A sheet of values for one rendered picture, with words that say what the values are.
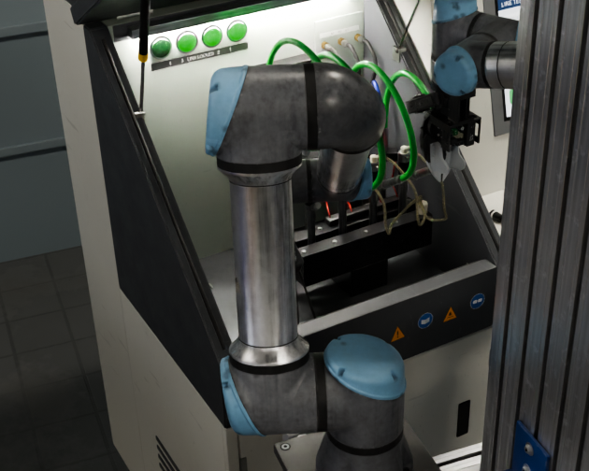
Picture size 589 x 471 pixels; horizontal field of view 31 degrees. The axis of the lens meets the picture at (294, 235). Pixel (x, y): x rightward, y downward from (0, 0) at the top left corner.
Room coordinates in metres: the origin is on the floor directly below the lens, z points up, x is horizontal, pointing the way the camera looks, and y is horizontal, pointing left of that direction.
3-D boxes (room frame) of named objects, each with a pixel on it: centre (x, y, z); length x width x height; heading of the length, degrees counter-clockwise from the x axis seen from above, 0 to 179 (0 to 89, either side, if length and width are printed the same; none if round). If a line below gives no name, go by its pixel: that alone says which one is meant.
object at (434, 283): (1.77, -0.15, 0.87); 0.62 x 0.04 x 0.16; 118
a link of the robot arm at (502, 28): (1.68, -0.36, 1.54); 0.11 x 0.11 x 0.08; 51
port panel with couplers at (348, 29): (2.32, -0.13, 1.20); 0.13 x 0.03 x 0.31; 118
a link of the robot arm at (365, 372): (1.20, -0.09, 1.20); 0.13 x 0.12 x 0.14; 92
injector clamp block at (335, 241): (2.03, -0.14, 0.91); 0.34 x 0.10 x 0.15; 118
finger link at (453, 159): (1.76, -0.30, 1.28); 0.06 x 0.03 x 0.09; 28
